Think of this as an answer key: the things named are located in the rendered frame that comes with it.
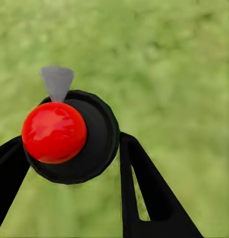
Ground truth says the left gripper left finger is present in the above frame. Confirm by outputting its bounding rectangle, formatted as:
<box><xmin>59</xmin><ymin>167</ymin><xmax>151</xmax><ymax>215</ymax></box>
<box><xmin>0</xmin><ymin>135</ymin><xmax>31</xmax><ymax>227</ymax></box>

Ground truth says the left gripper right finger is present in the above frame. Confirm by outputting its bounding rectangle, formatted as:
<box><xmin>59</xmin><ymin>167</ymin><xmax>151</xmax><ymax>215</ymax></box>
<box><xmin>119</xmin><ymin>131</ymin><xmax>203</xmax><ymax>238</ymax></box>

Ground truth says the pesticide atomizer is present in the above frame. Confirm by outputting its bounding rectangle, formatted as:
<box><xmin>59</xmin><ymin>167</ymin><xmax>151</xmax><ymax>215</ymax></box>
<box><xmin>21</xmin><ymin>65</ymin><xmax>120</xmax><ymax>185</ymax></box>

